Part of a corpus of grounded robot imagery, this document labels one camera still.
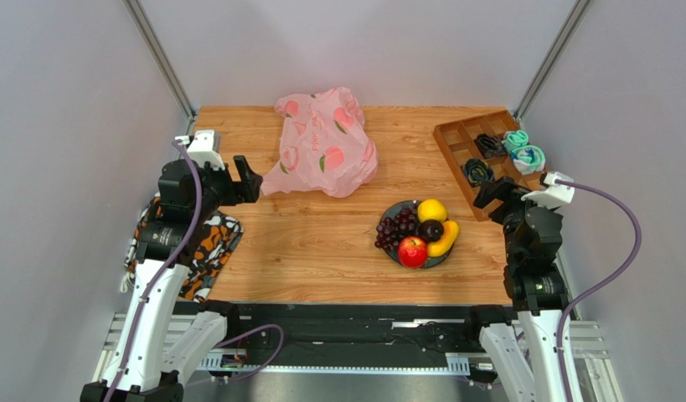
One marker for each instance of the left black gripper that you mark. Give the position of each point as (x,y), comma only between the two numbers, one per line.
(238,192)

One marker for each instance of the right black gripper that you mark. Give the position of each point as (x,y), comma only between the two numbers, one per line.
(507,198)

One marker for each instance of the yellow orange mango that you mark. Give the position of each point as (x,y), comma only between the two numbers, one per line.
(444,244)

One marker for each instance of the yellow lemon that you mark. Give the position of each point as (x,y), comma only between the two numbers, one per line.
(431,209)

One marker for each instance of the pink peach plastic bag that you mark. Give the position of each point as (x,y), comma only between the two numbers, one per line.
(323,145)

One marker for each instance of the dark purple plum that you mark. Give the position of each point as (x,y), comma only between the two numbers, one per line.
(431,230)

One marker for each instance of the purple grape bunch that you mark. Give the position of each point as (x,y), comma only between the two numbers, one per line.
(397,223)

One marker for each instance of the red apple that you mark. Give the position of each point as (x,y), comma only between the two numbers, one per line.
(412,252)

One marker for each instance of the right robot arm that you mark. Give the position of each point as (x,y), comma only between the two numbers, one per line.
(545,370)

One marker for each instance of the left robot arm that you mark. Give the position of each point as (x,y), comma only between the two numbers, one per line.
(142,369)

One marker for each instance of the dark green patterned sock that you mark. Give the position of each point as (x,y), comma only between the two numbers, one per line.
(477,171)

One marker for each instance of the white teal rolled sock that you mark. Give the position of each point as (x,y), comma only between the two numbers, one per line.
(528,159)

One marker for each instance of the black rolled sock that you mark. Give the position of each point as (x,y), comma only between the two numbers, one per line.
(490,146)

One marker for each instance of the wooden compartment tray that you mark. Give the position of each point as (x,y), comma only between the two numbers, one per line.
(455,140)

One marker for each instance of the mint green rolled sock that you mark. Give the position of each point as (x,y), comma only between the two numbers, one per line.
(513,140)

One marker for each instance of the orange black patterned cloth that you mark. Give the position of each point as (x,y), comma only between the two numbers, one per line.
(222,234)

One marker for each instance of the dark round plate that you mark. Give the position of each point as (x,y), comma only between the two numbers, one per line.
(431,262)

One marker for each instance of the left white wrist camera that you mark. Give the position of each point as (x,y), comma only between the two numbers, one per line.
(203,148)

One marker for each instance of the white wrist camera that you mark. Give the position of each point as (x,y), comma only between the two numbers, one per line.
(203,148)
(554,193)

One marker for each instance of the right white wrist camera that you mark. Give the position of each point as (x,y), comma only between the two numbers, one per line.
(554,193)

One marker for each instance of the left aluminium frame post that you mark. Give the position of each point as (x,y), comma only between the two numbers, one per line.
(150,38)

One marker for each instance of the aluminium frame post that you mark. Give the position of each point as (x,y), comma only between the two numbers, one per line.
(552,57)
(150,38)

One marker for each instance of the right aluminium frame post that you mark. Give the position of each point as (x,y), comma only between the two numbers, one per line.
(552,57)

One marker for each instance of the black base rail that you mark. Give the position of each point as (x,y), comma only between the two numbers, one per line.
(347,338)

